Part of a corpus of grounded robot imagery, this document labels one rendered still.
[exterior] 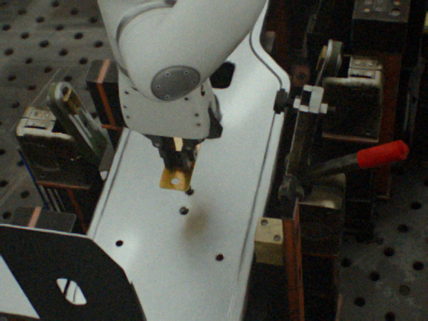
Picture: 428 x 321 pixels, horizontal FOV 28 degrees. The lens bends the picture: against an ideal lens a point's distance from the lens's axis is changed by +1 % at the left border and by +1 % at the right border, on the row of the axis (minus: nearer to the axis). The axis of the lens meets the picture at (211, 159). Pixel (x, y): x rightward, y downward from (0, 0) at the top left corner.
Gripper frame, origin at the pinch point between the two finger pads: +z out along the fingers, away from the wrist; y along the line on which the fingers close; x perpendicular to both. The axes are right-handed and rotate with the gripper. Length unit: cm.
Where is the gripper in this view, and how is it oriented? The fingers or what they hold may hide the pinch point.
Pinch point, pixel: (178, 150)
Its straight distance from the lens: 104.7
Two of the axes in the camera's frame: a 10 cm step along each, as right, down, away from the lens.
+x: -2.2, 8.0, -5.5
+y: -9.7, -1.1, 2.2
